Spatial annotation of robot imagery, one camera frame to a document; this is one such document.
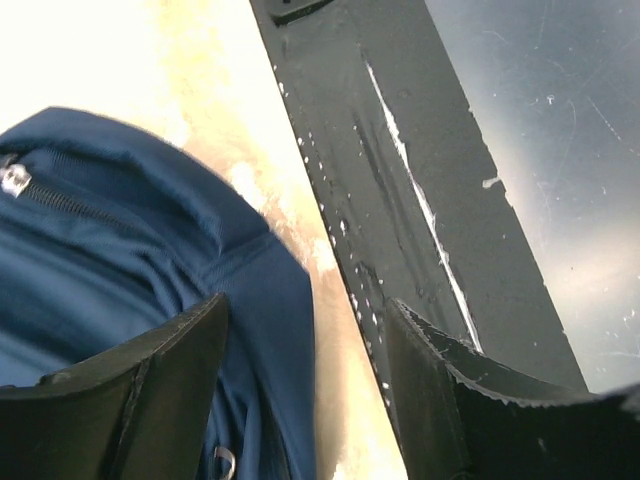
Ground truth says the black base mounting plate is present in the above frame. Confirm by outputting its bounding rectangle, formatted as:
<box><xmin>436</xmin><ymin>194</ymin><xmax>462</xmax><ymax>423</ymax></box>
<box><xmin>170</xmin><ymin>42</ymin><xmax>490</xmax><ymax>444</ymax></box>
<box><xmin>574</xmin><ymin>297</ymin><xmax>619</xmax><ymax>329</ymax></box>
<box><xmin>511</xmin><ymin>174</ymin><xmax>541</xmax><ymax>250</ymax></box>
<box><xmin>248</xmin><ymin>0</ymin><xmax>589</xmax><ymax>401</ymax></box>

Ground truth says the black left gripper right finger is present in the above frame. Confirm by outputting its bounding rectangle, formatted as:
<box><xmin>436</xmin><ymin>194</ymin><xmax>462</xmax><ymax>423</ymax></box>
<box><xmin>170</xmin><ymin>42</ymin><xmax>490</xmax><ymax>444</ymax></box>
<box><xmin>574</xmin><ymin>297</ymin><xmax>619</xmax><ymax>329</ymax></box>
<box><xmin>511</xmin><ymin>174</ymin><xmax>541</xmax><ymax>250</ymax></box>
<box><xmin>384</xmin><ymin>300</ymin><xmax>639</xmax><ymax>479</ymax></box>

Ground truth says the navy blue backpack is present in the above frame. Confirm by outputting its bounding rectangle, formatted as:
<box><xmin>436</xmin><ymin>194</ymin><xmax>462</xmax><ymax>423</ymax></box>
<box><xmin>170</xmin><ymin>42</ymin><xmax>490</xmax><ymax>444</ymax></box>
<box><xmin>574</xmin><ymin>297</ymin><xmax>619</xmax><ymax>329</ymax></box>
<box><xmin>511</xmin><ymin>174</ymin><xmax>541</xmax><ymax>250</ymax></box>
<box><xmin>1</xmin><ymin>107</ymin><xmax>317</xmax><ymax>479</ymax></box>

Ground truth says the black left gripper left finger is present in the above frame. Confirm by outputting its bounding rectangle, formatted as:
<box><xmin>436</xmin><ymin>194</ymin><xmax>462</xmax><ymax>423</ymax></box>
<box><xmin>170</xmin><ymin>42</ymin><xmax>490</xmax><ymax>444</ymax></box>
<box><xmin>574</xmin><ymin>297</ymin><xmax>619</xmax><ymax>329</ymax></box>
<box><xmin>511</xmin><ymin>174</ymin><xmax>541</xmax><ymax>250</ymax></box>
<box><xmin>1</xmin><ymin>294</ymin><xmax>228</xmax><ymax>479</ymax></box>

